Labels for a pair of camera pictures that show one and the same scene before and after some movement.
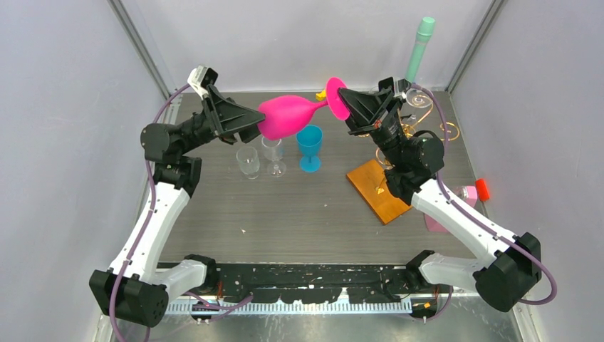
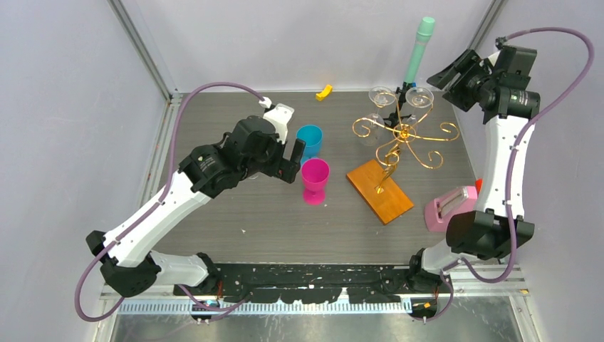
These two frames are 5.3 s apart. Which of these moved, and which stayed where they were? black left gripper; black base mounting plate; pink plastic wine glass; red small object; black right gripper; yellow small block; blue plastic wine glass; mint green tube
Moved: black right gripper; pink plastic wine glass; black left gripper
Stayed: blue plastic wine glass; black base mounting plate; yellow small block; red small object; mint green tube
